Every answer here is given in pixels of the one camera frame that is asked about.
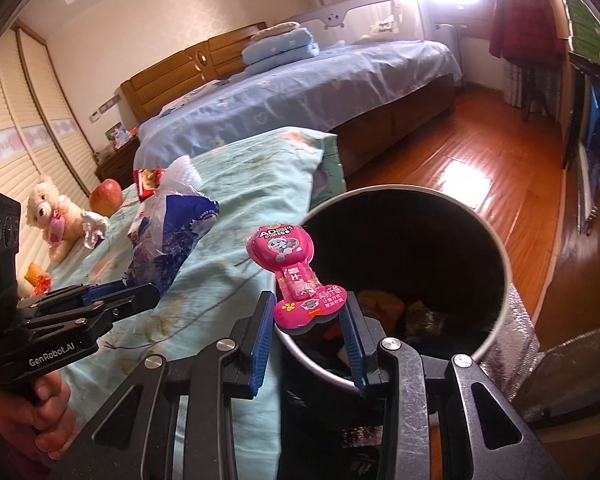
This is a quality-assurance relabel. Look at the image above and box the wooden nightstand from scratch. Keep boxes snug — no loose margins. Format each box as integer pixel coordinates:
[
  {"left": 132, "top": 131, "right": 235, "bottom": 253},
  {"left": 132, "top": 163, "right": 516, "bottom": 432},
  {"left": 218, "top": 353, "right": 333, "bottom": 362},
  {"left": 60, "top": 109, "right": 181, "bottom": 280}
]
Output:
[{"left": 96, "top": 137, "right": 141, "bottom": 186}]

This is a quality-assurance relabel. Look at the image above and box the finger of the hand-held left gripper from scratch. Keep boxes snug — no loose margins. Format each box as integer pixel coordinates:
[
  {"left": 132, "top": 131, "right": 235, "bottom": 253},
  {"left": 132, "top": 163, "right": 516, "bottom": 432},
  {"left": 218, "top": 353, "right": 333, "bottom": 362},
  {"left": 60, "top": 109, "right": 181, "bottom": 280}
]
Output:
[
  {"left": 27, "top": 284, "right": 161, "bottom": 333},
  {"left": 15, "top": 282, "right": 136, "bottom": 313}
]

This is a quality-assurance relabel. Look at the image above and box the red snack wrapper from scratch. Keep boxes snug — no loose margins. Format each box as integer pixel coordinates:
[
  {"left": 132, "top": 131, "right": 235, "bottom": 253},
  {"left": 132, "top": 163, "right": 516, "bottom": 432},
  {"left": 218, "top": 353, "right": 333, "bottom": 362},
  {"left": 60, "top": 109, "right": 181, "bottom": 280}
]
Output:
[{"left": 132, "top": 166, "right": 166, "bottom": 201}]

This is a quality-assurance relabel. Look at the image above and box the blue white plastic bag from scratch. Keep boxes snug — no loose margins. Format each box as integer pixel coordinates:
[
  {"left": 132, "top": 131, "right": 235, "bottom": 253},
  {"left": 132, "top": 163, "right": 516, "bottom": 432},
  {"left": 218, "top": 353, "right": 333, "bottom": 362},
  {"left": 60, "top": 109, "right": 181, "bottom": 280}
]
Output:
[{"left": 125, "top": 155, "right": 221, "bottom": 301}]

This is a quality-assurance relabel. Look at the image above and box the red apple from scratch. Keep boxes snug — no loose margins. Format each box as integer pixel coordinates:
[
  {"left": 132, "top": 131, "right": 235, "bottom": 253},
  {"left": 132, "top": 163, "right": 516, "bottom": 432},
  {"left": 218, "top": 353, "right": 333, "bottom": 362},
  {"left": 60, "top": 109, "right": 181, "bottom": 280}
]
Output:
[{"left": 89, "top": 178, "right": 125, "bottom": 217}]

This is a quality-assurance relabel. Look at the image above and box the black metal-rimmed bin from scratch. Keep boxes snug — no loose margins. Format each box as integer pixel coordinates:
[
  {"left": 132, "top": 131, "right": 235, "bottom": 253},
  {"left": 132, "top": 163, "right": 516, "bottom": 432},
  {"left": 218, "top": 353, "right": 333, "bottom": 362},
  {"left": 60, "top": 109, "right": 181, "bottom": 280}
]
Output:
[{"left": 277, "top": 186, "right": 510, "bottom": 480}]

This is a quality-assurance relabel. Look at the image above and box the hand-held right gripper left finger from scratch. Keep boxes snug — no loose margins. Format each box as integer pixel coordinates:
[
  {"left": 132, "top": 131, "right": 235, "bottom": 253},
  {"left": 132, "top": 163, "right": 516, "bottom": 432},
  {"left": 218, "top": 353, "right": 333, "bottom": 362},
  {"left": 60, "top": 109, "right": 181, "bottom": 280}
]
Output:
[{"left": 45, "top": 290, "right": 281, "bottom": 480}]

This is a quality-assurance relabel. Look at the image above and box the red coat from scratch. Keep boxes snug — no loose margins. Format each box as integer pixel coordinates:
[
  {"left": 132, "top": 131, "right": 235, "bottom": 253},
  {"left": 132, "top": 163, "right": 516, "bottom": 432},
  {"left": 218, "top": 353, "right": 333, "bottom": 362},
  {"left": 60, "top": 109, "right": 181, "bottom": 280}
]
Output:
[{"left": 489, "top": 0, "right": 566, "bottom": 63}]

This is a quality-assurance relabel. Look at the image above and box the bed with blue sheet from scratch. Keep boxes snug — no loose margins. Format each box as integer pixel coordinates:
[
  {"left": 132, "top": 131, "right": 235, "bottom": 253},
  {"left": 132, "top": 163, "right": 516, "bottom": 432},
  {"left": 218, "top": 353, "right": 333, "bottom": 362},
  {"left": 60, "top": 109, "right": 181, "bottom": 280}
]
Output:
[{"left": 137, "top": 39, "right": 463, "bottom": 171}]

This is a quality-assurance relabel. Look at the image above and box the white printed cloth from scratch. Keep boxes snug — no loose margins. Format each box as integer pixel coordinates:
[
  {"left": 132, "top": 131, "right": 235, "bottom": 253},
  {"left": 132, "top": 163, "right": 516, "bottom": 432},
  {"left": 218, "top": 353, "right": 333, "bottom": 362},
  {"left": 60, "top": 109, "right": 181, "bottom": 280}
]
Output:
[{"left": 162, "top": 87, "right": 216, "bottom": 111}]

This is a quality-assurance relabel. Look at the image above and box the folded blue quilt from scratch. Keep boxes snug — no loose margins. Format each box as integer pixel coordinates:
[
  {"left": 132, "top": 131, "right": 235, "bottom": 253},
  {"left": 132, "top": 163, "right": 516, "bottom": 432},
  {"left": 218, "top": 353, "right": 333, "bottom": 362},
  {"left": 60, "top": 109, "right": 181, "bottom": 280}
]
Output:
[{"left": 242, "top": 27, "right": 321, "bottom": 66}]

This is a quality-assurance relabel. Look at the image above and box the cream slatted wardrobe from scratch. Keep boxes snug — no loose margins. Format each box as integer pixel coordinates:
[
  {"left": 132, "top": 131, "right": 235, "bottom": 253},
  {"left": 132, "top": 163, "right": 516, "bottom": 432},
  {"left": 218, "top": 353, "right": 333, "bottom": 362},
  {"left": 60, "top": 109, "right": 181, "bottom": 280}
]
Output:
[{"left": 0, "top": 25, "right": 98, "bottom": 281}]

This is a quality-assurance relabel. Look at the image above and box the black television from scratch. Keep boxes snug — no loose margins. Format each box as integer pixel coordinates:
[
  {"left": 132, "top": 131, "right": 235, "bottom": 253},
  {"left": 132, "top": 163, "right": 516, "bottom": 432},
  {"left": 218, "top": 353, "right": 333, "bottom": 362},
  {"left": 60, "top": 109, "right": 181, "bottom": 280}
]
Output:
[{"left": 562, "top": 52, "right": 600, "bottom": 236}]

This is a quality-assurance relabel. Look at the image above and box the cream teddy bear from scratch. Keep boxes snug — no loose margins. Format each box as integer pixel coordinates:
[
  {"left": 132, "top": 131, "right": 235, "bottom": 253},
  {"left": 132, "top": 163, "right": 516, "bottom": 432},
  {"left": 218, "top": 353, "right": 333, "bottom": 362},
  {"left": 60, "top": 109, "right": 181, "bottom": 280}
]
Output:
[{"left": 26, "top": 175, "right": 108, "bottom": 265}]

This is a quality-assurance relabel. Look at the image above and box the pink candy packet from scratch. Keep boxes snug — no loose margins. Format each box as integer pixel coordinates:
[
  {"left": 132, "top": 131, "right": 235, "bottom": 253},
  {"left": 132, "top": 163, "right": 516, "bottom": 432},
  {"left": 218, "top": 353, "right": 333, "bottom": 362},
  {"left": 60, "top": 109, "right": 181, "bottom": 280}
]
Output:
[{"left": 245, "top": 223, "right": 350, "bottom": 336}]

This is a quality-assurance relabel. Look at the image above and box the person's left hand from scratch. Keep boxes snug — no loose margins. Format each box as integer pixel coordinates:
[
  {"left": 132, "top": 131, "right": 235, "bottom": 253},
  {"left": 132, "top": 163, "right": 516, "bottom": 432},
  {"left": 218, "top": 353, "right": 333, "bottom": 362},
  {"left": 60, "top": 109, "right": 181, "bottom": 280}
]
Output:
[{"left": 0, "top": 370, "right": 78, "bottom": 448}]

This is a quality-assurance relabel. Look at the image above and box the white purple wrapper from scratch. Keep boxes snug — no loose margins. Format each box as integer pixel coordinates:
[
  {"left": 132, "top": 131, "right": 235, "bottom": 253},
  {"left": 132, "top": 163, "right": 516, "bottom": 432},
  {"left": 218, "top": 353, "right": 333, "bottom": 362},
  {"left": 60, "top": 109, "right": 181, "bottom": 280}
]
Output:
[{"left": 80, "top": 210, "right": 110, "bottom": 248}]

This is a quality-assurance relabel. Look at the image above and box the small beige pillow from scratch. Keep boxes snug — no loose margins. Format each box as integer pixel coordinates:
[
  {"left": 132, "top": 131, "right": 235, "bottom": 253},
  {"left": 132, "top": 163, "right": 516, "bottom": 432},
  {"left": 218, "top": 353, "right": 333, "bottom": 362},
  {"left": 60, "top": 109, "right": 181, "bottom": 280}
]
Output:
[{"left": 252, "top": 21, "right": 301, "bottom": 41}]

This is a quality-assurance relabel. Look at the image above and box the white radiator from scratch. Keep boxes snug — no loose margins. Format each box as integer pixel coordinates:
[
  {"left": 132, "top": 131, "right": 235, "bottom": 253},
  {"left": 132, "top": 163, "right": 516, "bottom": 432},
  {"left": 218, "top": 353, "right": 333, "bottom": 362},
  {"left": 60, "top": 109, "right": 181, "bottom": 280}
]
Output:
[{"left": 437, "top": 22, "right": 462, "bottom": 63}]

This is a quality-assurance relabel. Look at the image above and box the grey bed guard rail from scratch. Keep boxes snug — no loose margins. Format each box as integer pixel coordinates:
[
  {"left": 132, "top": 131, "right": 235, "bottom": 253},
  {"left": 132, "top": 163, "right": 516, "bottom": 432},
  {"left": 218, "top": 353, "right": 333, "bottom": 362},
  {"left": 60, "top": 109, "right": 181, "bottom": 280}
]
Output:
[{"left": 275, "top": 0, "right": 426, "bottom": 53}]

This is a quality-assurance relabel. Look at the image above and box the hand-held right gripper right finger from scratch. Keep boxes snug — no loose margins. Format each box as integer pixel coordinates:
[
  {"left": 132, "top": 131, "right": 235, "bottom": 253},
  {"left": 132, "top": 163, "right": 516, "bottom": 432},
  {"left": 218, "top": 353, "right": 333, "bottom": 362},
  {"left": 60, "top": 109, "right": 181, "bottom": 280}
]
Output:
[{"left": 339, "top": 299, "right": 566, "bottom": 480}]

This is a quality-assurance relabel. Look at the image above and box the yellow corn toy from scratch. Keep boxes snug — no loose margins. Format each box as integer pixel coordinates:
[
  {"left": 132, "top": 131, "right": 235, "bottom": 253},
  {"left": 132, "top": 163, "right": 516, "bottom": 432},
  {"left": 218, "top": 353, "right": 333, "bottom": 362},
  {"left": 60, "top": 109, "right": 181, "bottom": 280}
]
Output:
[{"left": 22, "top": 262, "right": 48, "bottom": 286}]

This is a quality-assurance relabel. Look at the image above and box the wall switch panel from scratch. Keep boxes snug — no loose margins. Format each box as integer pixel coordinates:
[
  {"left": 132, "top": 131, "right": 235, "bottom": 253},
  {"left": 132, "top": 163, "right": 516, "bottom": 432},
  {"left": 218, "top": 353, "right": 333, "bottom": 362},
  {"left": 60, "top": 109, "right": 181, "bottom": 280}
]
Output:
[{"left": 89, "top": 92, "right": 122, "bottom": 123}]

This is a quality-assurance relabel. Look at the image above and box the silver foil mat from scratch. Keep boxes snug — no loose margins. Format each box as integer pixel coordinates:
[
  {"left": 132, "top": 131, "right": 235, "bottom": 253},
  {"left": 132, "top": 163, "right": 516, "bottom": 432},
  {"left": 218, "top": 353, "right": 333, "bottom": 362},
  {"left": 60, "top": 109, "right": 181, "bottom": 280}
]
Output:
[{"left": 472, "top": 285, "right": 541, "bottom": 401}]

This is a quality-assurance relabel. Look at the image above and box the photo frame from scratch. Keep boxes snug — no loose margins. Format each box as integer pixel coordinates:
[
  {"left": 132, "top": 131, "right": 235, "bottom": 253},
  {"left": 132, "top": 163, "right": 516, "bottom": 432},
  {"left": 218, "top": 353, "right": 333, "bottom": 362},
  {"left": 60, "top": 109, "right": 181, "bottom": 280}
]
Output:
[{"left": 105, "top": 122, "right": 127, "bottom": 151}]

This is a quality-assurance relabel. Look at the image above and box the stack of green boxes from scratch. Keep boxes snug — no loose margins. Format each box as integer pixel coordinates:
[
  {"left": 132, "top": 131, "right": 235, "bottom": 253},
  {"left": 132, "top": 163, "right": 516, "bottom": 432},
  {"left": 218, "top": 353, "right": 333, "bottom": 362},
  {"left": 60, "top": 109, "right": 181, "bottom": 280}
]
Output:
[{"left": 562, "top": 0, "right": 600, "bottom": 61}]

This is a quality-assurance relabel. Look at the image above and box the wooden headboard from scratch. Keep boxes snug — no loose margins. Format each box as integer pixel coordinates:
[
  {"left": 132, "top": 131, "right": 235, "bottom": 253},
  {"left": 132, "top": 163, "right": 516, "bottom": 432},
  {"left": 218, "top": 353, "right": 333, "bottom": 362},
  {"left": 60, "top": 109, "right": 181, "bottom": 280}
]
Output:
[{"left": 120, "top": 22, "right": 268, "bottom": 126}]

